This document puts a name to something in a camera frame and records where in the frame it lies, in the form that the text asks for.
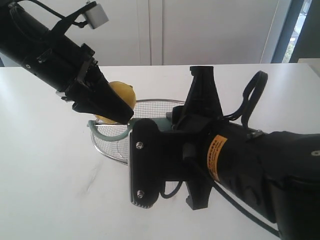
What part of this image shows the oval metal mesh basket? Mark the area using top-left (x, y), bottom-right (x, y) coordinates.
top-left (91, 98), bottom-right (184, 165)

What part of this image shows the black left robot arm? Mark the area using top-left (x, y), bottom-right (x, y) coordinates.
top-left (0, 0), bottom-right (134, 124)

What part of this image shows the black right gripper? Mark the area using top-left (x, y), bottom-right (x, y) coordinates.
top-left (159, 66), bottom-right (223, 210)

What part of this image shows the green handled vegetable peeler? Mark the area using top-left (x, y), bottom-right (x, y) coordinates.
top-left (87, 117), bottom-right (172, 142)

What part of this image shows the yellow lemon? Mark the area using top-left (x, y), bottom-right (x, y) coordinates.
top-left (95, 81), bottom-right (137, 124)

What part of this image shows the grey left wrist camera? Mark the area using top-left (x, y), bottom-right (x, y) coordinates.
top-left (83, 3), bottom-right (109, 30)

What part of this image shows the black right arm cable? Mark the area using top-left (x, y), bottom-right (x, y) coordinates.
top-left (159, 70), bottom-right (281, 236)

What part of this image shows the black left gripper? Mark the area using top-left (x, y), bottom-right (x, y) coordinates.
top-left (19, 36), bottom-right (134, 124)

